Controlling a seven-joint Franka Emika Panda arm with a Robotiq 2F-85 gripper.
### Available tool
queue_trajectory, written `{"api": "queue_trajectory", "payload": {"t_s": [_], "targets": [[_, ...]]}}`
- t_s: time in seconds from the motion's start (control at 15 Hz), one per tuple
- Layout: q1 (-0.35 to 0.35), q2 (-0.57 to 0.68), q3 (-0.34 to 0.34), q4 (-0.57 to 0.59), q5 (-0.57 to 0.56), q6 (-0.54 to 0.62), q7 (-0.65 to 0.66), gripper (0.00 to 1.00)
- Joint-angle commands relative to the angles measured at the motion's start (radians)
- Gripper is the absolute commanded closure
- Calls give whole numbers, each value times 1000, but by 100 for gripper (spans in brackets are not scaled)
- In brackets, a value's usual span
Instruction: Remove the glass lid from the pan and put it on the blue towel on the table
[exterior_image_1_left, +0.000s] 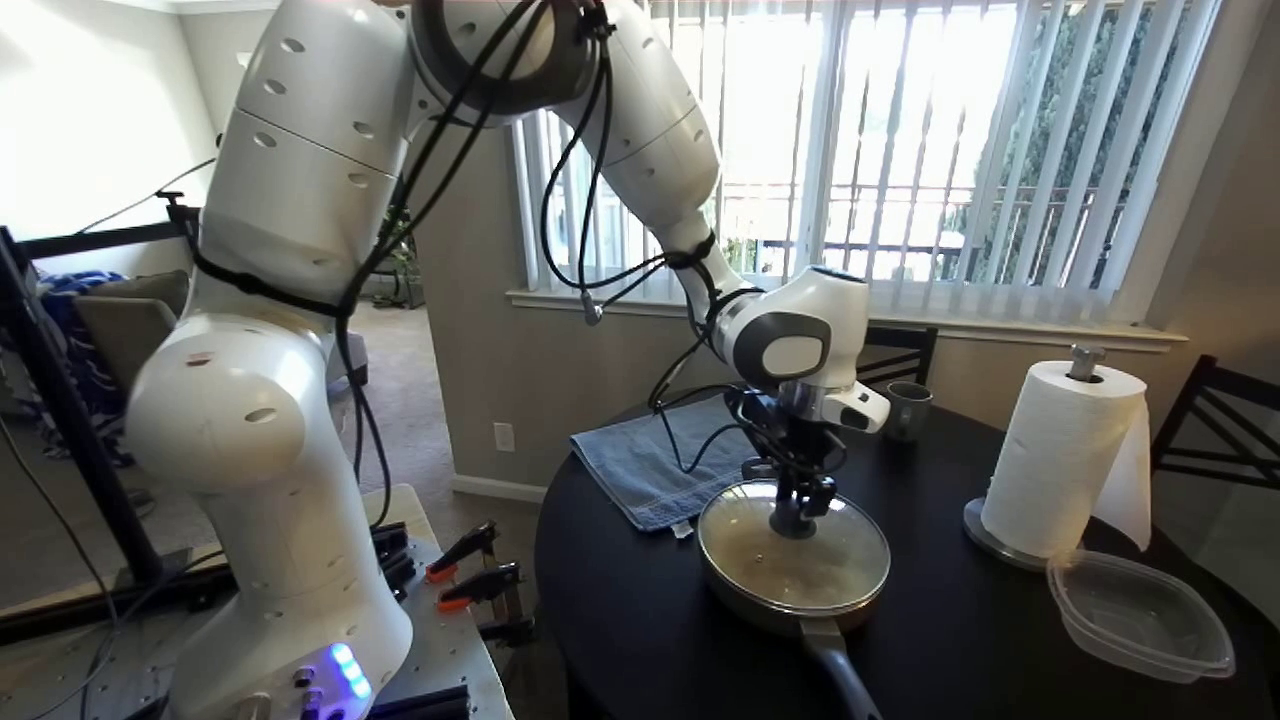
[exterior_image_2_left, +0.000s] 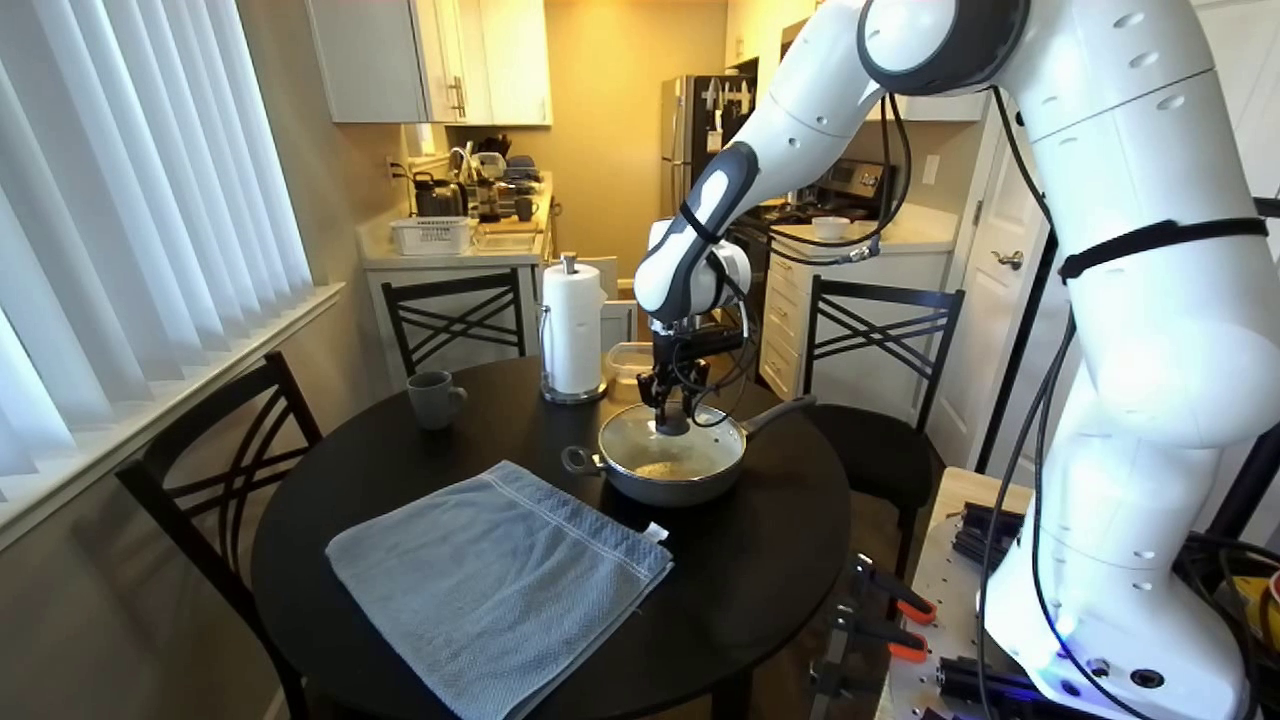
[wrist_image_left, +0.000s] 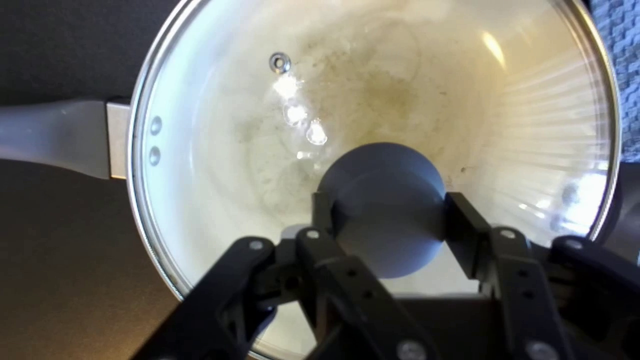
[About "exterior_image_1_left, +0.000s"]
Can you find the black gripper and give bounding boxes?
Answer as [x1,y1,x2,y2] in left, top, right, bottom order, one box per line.
[729,383,839,537]

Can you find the glass pan lid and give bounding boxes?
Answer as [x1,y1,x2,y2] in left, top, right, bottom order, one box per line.
[697,485,893,616]

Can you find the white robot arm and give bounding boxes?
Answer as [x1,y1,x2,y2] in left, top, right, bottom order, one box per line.
[124,0,886,720]

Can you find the blue towel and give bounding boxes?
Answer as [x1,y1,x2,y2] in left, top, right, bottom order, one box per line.
[571,397,757,539]

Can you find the white paper towel roll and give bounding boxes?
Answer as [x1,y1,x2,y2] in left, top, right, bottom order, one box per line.
[963,342,1153,571]

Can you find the dark cup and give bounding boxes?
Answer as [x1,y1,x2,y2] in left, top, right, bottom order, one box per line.
[884,383,931,442]

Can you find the clear plastic container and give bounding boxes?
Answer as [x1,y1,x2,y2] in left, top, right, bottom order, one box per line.
[1049,553,1235,682]

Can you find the white window blinds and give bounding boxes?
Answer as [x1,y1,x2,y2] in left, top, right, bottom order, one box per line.
[511,0,1222,331]

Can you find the dark wooden chair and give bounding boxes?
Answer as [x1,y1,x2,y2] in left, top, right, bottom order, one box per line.
[1153,355,1280,488]

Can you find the black metal stand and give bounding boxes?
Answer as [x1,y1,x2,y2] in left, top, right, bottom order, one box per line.
[0,221,224,642]

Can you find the frying pan with dark handle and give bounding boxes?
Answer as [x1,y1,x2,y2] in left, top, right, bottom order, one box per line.
[697,485,893,720]

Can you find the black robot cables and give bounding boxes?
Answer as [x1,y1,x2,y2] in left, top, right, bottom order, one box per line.
[332,0,751,532]

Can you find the black clamps with orange handles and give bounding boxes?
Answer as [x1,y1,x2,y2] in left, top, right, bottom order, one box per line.
[372,520,518,616]

